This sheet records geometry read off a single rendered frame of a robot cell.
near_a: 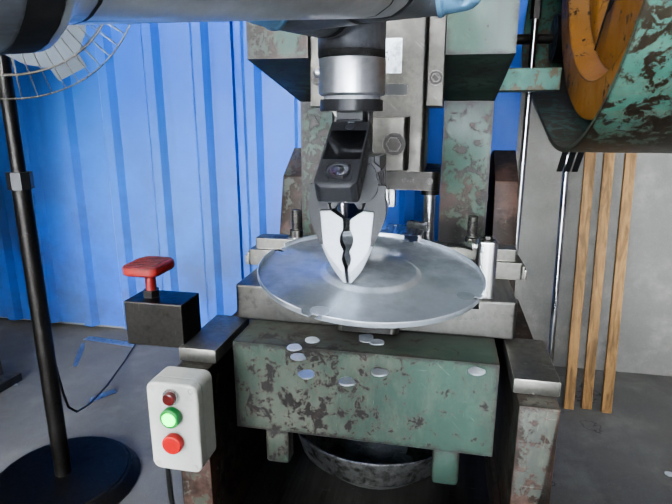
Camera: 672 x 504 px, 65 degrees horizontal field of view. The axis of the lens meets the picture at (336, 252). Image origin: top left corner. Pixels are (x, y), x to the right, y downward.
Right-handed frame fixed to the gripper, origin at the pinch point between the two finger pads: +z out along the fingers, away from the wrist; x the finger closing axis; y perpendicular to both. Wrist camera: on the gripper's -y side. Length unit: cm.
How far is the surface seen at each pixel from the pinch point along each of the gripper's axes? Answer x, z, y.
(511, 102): -33, -23, 146
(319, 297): 2.7, 2.2, -2.8
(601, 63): -36, -27, 45
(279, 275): 9.0, 1.3, 1.9
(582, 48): -35, -31, 52
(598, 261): -62, 28, 123
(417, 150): -6.4, -13.0, 26.0
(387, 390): -4.2, 20.5, 10.6
